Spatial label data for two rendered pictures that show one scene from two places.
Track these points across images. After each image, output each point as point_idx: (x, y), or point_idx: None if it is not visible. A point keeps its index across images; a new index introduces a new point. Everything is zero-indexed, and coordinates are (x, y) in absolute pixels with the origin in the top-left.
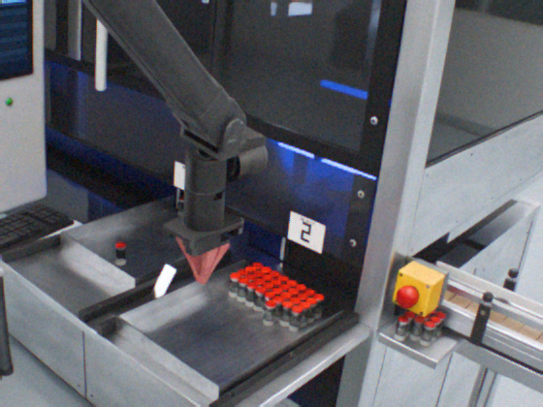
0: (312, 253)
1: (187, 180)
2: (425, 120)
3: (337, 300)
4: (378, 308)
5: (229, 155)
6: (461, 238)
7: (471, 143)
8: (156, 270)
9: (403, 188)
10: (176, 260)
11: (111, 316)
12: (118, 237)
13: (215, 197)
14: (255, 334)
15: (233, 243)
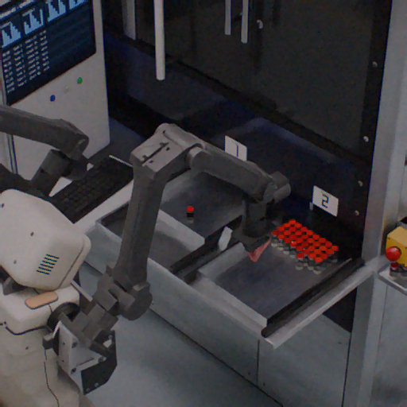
0: None
1: (244, 211)
2: (400, 142)
3: (351, 246)
4: (377, 257)
5: (267, 201)
6: None
7: None
8: (219, 230)
9: (387, 184)
10: (231, 215)
11: (190, 267)
12: (184, 195)
13: (260, 218)
14: (290, 277)
15: None
